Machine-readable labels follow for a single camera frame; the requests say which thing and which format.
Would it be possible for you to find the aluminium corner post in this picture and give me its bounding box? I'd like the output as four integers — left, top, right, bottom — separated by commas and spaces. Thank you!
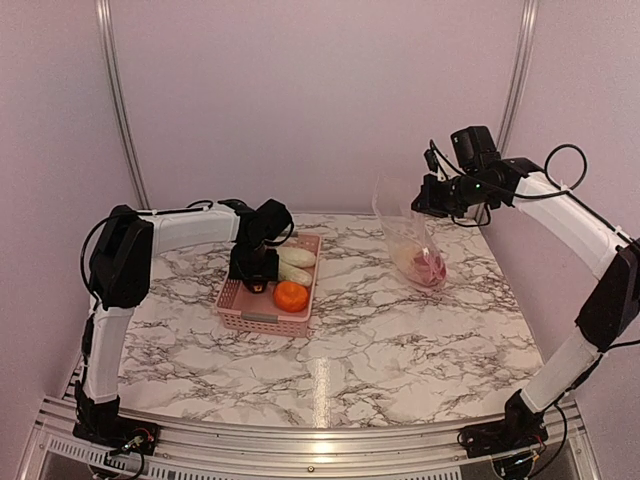
496, 0, 540, 154
95, 0, 150, 209

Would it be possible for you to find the left aluminium corner post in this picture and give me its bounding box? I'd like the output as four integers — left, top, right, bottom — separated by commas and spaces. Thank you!
95, 0, 150, 209

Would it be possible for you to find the white cabbage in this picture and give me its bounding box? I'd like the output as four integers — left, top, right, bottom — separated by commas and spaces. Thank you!
277, 247, 317, 269
278, 262, 313, 287

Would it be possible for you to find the aluminium front rail frame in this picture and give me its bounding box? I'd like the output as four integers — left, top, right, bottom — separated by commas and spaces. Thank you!
16, 397, 603, 479

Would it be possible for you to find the red pepper front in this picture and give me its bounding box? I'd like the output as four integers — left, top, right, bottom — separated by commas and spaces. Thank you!
424, 254, 447, 287

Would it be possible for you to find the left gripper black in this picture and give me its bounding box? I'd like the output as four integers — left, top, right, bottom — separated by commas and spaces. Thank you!
228, 239, 278, 280

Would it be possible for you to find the dark purple pepper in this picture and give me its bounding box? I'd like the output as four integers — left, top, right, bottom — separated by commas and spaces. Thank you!
248, 282, 268, 294

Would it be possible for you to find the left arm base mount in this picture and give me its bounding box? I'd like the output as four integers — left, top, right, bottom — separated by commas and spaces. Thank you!
73, 397, 160, 455

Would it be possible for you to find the pink plastic basket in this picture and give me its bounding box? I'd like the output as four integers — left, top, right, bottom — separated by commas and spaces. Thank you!
215, 233, 322, 338

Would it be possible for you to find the clear zip top bag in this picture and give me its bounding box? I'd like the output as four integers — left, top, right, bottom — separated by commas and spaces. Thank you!
372, 174, 444, 288

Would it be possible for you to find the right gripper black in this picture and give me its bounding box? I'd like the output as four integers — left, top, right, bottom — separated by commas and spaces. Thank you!
410, 170, 496, 218

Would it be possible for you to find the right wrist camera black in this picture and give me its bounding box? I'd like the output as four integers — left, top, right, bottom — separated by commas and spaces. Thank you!
450, 126, 501, 173

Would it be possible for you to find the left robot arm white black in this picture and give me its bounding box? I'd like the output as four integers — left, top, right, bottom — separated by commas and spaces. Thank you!
76, 199, 294, 445

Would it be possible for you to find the white cabbage lower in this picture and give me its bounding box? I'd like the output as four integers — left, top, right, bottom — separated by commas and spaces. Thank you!
278, 262, 313, 287

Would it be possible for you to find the right aluminium corner post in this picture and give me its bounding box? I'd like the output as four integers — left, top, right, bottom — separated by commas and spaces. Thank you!
496, 0, 540, 154

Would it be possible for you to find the orange pepper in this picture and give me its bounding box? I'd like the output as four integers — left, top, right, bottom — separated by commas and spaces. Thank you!
273, 281, 310, 313

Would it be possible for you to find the red pepper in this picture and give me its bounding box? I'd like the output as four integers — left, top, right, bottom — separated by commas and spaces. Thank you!
424, 254, 447, 287
410, 252, 430, 285

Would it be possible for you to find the yellow pepper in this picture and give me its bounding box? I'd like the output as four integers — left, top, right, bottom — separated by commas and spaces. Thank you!
389, 244, 423, 270

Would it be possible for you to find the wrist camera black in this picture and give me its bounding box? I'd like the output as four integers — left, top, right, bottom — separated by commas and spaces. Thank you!
450, 126, 501, 173
247, 199, 294, 247

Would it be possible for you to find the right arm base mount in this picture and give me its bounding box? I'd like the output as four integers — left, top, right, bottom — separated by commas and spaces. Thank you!
457, 392, 548, 458

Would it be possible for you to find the white cabbage upper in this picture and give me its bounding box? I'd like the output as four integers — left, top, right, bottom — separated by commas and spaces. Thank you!
277, 247, 317, 269

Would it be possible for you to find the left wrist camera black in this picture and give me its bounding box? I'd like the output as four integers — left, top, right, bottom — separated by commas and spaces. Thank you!
247, 199, 294, 247

